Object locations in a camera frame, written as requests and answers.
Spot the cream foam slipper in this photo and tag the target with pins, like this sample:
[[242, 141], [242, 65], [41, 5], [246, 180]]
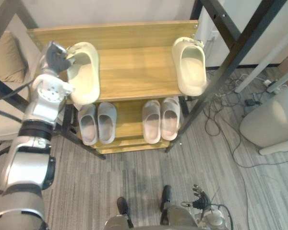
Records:
[[191, 72], [85, 79]]

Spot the wooden shoe rack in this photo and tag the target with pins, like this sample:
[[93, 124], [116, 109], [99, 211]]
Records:
[[134, 69]]

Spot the silver right robot leg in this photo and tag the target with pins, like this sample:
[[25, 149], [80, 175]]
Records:
[[178, 218]]

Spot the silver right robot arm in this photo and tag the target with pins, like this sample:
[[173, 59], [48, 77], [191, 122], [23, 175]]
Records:
[[214, 218]]

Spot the white power strip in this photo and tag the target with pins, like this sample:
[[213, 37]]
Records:
[[268, 83]]

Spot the beige sofa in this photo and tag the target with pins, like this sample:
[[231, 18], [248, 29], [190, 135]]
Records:
[[2, 115]]

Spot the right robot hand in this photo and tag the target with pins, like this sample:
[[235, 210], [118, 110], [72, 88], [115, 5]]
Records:
[[198, 201]]

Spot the black metal frame post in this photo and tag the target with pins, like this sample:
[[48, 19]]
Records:
[[7, 88], [220, 19], [226, 64]]

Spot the grey foam slipper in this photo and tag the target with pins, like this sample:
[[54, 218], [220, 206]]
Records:
[[106, 127], [170, 123], [151, 127], [87, 129]]

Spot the silver left robot leg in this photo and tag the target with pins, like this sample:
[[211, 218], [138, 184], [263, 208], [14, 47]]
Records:
[[117, 222]]

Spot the black power adapter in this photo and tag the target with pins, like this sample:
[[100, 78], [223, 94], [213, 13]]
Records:
[[250, 102]]

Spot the silver robot leg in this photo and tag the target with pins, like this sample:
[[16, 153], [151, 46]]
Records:
[[178, 218], [117, 222]]

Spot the beige cushion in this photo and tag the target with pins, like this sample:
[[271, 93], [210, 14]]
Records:
[[6, 57]]

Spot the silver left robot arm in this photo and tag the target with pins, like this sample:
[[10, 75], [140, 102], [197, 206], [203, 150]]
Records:
[[28, 153]]

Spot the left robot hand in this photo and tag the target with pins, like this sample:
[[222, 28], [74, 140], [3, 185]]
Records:
[[55, 60]]

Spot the dark left robot foot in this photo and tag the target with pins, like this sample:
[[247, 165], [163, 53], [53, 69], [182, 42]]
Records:
[[123, 205]]

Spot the white table leg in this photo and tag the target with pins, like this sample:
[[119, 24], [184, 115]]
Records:
[[264, 60]]

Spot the dark robot foot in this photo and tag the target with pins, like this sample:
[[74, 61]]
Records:
[[166, 195], [123, 205]]

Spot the white rounded bin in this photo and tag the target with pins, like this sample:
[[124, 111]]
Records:
[[271, 122]]

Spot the dark right robot foot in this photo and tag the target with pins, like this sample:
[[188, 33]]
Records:
[[166, 195]]

